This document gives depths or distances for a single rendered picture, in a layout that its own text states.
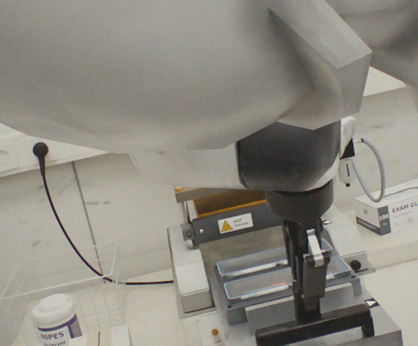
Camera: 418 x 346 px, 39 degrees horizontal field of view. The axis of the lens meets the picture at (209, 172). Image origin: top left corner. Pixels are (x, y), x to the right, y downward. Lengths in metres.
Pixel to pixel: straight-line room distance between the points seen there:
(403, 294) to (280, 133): 0.93
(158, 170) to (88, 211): 1.15
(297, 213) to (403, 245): 0.87
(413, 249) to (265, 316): 0.72
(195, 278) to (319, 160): 0.57
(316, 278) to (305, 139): 0.25
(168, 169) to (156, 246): 1.18
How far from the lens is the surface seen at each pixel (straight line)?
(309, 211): 0.63
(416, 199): 1.57
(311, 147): 0.47
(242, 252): 1.21
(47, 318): 1.28
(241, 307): 0.87
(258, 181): 0.49
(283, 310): 0.83
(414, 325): 1.25
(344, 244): 1.05
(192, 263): 1.04
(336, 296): 0.85
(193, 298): 1.02
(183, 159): 0.50
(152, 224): 1.66
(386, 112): 1.73
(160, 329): 1.39
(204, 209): 1.10
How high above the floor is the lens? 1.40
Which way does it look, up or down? 14 degrees down
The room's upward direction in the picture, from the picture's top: 12 degrees counter-clockwise
